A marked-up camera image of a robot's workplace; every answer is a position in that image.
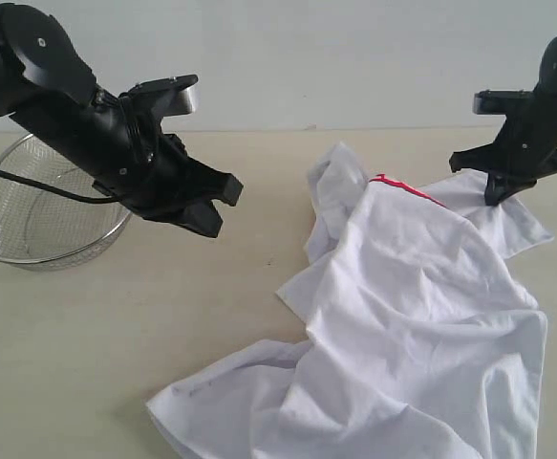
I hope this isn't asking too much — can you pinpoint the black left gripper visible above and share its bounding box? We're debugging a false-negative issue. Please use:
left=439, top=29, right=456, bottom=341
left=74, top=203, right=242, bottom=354
left=93, top=134, right=244, bottom=238

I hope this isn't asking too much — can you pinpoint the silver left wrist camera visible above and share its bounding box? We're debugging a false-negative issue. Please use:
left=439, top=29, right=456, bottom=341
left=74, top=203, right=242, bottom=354
left=119, top=75, right=199, bottom=120

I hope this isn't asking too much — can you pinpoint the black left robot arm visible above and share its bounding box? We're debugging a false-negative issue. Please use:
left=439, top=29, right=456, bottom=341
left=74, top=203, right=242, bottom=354
left=0, top=3, right=243, bottom=238

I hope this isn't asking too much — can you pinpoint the metal wire mesh basket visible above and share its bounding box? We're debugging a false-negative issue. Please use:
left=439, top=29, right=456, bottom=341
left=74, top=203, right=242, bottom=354
left=0, top=134, right=132, bottom=271

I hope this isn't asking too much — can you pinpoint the white shirt with red print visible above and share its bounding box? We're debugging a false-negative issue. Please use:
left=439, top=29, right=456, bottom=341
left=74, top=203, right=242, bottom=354
left=147, top=143, right=551, bottom=458

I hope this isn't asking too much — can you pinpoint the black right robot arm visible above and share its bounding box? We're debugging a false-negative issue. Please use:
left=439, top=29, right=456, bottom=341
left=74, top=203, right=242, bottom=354
left=449, top=36, right=557, bottom=207

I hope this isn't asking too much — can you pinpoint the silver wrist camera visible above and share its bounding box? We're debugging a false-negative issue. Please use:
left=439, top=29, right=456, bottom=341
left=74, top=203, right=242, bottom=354
left=119, top=75, right=199, bottom=120
left=473, top=90, right=533, bottom=116

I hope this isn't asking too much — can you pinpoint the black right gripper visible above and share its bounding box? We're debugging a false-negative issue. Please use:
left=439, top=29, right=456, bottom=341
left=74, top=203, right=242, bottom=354
left=449, top=109, right=557, bottom=207

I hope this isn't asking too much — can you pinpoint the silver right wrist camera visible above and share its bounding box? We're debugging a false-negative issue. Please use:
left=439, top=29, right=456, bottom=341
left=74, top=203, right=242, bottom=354
left=473, top=90, right=533, bottom=116

